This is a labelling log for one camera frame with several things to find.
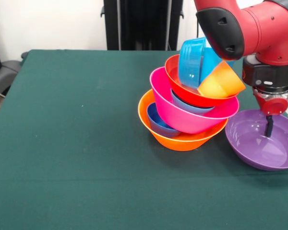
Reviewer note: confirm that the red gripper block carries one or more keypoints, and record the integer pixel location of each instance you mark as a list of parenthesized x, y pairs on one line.
[(273, 106)]

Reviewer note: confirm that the purple bowl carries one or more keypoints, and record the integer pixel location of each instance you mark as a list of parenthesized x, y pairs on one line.
[(254, 153)]

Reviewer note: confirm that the orange cup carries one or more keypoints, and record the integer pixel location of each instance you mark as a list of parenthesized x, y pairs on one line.
[(220, 81)]

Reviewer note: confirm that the light blue ribbed bowl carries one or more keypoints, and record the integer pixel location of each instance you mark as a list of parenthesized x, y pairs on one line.
[(187, 105)]

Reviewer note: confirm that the large pink bowl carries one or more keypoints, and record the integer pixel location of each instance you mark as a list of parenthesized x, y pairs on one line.
[(182, 119)]

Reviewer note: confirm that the light blue cup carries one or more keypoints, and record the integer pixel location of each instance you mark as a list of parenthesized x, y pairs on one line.
[(210, 62)]

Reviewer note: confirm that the light blue shallow bowl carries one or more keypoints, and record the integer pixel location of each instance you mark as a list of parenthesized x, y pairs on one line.
[(190, 64)]

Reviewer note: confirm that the red bowl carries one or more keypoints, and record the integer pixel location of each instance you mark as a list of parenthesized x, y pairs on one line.
[(175, 74)]

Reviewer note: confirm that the small dark blue bowl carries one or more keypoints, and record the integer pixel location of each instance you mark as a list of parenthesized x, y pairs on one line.
[(158, 127)]

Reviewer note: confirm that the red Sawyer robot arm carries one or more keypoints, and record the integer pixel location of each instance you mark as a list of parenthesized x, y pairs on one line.
[(261, 36)]

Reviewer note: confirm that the large orange bowl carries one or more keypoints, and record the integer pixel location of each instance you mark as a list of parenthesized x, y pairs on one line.
[(182, 145)]

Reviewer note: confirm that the dark green tablecloth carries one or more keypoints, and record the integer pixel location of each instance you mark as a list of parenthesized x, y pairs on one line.
[(86, 179)]

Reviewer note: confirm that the black office chair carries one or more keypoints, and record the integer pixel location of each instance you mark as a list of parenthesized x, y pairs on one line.
[(4, 72)]

